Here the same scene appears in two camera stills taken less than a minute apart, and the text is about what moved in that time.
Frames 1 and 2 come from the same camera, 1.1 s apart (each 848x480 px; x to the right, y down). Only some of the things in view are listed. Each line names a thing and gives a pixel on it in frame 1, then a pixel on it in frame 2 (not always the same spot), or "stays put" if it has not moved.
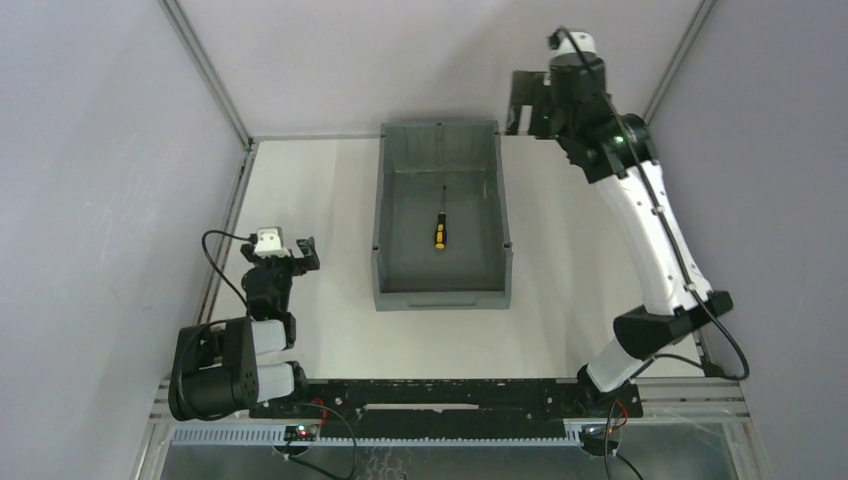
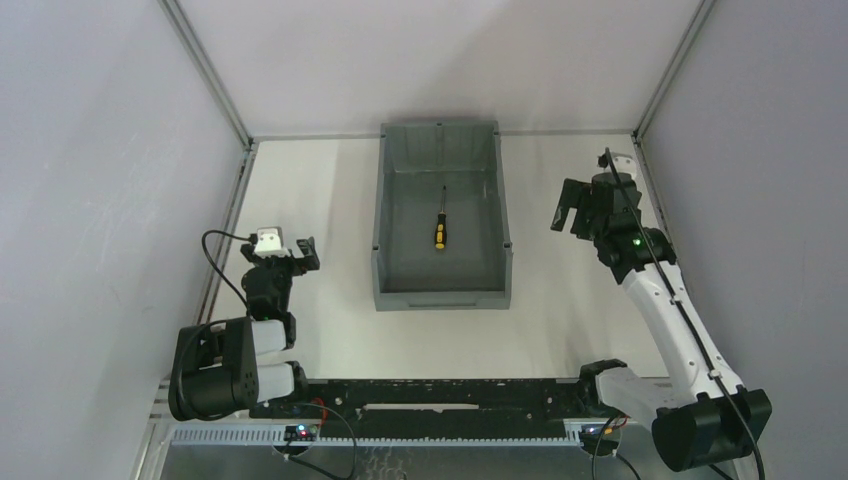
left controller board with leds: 304,432 stays put
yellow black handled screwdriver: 441,232 stays put
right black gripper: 524,100 to 582,206
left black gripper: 285,261 stays put
